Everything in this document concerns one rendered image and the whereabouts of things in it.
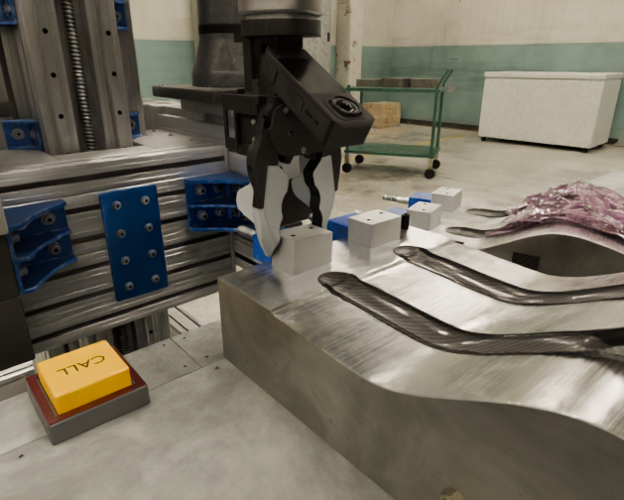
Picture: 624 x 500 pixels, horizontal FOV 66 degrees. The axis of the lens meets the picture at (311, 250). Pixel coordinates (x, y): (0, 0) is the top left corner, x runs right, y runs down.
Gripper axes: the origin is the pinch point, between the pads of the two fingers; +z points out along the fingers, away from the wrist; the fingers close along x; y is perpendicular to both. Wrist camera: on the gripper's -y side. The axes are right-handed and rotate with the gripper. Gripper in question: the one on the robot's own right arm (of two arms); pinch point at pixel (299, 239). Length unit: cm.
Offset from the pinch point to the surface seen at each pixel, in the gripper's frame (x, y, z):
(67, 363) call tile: 21.8, 5.1, 7.6
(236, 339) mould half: 8.4, -0.8, 7.9
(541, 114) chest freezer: -618, 258, 50
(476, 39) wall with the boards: -694, 412, -46
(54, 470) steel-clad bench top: 25.5, -2.4, 11.3
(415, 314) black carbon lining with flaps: -1.3, -13.9, 3.2
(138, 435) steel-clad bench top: 19.3, -2.9, 11.3
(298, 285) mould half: 3.7, -4.4, 2.4
